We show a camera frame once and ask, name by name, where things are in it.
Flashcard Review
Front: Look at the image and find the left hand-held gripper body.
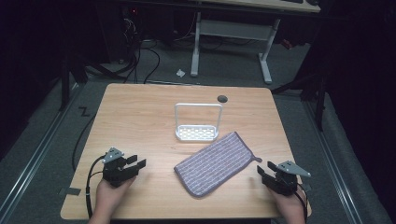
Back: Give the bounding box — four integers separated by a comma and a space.
102, 147, 138, 189

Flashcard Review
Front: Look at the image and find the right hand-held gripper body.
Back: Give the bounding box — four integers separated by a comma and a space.
270, 160, 312, 197

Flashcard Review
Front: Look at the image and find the person's right hand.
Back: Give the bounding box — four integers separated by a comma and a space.
269, 186, 308, 220

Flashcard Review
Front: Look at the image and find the grey tape strip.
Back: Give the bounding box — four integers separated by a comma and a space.
58, 187, 82, 197

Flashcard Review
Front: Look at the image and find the purple striped cloth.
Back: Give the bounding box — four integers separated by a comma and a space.
173, 131, 263, 199

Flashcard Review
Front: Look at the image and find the black metal stand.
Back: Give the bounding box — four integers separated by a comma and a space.
58, 52, 90, 112
270, 69, 330, 133

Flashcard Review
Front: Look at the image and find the black computer tower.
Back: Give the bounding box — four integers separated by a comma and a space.
104, 4, 143, 64

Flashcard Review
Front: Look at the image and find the white-framed desk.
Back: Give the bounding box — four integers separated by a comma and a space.
190, 0, 322, 86

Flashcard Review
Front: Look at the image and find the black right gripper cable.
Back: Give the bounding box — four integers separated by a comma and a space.
293, 182, 310, 224

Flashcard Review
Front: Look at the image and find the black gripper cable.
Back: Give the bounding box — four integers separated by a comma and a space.
293, 182, 310, 224
85, 154, 107, 220

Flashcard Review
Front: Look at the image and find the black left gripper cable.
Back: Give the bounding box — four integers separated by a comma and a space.
85, 154, 107, 220

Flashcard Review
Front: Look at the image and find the black floor cable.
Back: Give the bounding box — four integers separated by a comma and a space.
71, 112, 98, 172

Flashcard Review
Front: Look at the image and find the metal floor rail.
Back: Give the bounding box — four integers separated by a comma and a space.
302, 101, 364, 224
0, 82, 82, 220

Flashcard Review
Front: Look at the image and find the white rack with handle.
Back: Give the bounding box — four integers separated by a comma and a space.
174, 102, 224, 143

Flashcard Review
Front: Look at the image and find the bundle of black floor cables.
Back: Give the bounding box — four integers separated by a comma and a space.
111, 18, 162, 85

